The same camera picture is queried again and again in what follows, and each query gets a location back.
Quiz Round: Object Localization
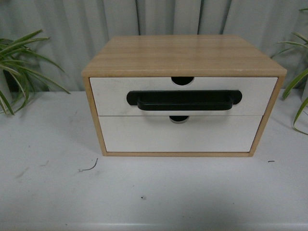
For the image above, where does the white lower drawer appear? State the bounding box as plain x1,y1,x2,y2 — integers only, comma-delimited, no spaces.
99,116,261,152

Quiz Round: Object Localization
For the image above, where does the black drawer handle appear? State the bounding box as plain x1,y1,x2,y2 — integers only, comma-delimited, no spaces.
127,90,243,111

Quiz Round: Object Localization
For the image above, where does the green plant left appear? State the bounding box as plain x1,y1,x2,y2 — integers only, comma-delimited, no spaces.
0,29,70,116

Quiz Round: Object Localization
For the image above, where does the green plant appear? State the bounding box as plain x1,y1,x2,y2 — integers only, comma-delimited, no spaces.
272,8,308,135
0,29,70,116

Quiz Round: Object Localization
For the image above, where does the white upper drawer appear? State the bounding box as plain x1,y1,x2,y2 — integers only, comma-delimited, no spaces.
90,77,278,116

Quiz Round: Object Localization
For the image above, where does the green plant right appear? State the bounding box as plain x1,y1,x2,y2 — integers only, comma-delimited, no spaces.
272,8,308,135

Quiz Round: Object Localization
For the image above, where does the wooden drawer cabinet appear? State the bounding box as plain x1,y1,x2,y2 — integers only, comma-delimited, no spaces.
82,35,286,157

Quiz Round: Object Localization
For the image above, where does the thin wire scrap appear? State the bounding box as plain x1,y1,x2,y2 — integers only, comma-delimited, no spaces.
78,158,99,172

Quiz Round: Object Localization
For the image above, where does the white drawer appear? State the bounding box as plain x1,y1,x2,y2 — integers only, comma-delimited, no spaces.
90,77,278,116
99,116,261,152

